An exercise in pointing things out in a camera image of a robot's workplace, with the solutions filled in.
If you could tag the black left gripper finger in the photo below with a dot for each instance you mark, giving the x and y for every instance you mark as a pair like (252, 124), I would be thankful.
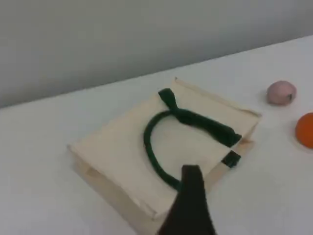
(190, 210)

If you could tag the orange tangerine-shaped pastry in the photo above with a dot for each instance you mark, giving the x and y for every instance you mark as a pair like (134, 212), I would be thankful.
(305, 132)

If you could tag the pink round pastry green leaf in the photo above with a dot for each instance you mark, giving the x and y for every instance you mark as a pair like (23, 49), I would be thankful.
(281, 93)

